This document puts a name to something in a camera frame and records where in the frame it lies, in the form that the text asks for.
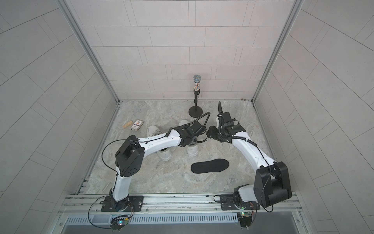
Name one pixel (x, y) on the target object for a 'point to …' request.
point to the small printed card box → (137, 125)
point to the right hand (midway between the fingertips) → (209, 133)
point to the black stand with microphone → (195, 111)
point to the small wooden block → (127, 124)
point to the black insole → (215, 165)
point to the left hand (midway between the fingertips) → (190, 131)
